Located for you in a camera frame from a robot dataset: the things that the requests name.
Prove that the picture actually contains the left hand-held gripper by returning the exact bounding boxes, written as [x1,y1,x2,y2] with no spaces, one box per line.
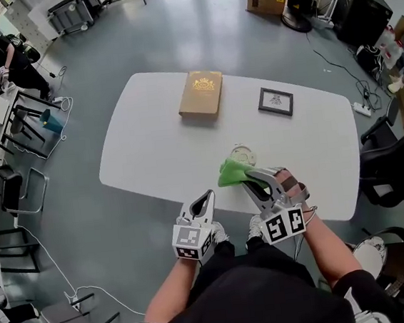
[166,189,222,265]

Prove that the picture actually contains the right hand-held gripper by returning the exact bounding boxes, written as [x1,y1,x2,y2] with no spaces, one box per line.
[239,163,315,248]

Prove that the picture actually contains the green cloth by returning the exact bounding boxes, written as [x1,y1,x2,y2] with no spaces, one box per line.
[215,154,259,189]

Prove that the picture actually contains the paper cup with lid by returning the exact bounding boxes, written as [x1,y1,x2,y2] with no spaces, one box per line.
[228,142,259,169]

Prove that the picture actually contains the person's left forearm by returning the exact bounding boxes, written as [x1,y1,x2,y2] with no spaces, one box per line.
[137,256,205,323]

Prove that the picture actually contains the person's right forearm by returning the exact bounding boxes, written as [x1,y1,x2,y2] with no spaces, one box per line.
[299,212,365,292]

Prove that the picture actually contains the person's right hand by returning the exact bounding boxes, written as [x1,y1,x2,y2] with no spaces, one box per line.
[273,168,308,204]

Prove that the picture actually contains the person's left white shoe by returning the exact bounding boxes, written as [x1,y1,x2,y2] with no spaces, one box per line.
[210,219,230,245]

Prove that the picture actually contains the person's white shoe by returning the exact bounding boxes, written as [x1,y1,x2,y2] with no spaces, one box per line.
[210,219,230,245]
[245,213,267,241]

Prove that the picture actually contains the person's right white shoe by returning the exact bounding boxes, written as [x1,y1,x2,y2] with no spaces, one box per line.
[245,213,267,241]

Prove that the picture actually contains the person's black clothing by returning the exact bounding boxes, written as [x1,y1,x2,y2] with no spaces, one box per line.
[103,223,395,323]

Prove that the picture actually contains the brown hardcover book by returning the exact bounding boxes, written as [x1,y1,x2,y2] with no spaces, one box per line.
[173,68,227,122]

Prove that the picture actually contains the white seat cushion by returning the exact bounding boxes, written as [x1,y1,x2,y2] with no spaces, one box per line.
[350,235,390,282]

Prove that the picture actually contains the white power strip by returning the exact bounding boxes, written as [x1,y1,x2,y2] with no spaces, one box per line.
[352,100,372,118]

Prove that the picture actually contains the black office chair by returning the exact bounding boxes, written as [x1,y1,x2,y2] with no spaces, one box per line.
[353,96,404,212]

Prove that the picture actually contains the dark wicker chair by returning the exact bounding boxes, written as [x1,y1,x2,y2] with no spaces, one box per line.
[344,225,404,300]

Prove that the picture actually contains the dark grey stool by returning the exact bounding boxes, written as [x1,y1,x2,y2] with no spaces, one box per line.
[39,289,121,323]

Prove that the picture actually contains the black backpack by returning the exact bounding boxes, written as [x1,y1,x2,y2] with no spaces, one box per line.
[354,43,383,73]

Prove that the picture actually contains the teal waste bin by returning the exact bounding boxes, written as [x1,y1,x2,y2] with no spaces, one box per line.
[37,107,64,135]

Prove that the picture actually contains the black cantilever chair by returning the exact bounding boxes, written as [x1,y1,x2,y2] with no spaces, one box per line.
[0,137,54,218]

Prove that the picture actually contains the black stool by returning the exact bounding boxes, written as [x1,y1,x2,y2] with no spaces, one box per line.
[8,104,46,145]

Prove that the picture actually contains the black cabinet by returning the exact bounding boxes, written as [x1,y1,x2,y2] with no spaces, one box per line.
[331,0,397,51]

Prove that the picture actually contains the white desk black legs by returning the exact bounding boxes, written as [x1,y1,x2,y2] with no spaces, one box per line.
[0,84,68,165]

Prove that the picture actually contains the grey cart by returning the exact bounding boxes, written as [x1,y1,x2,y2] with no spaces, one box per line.
[46,0,96,36]

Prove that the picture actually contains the white locker cabinet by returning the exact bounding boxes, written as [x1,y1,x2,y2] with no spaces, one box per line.
[1,0,59,46]

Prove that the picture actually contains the black picture frame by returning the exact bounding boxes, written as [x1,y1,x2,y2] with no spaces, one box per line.
[256,84,296,121]

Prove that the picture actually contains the black floor cable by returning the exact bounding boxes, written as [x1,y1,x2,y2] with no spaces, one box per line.
[305,24,384,118]

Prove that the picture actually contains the white cable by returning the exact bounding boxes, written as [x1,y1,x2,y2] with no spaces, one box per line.
[16,214,147,323]
[43,95,79,144]

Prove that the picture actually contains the black frame stand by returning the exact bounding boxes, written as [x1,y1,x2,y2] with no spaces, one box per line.
[0,224,44,278]

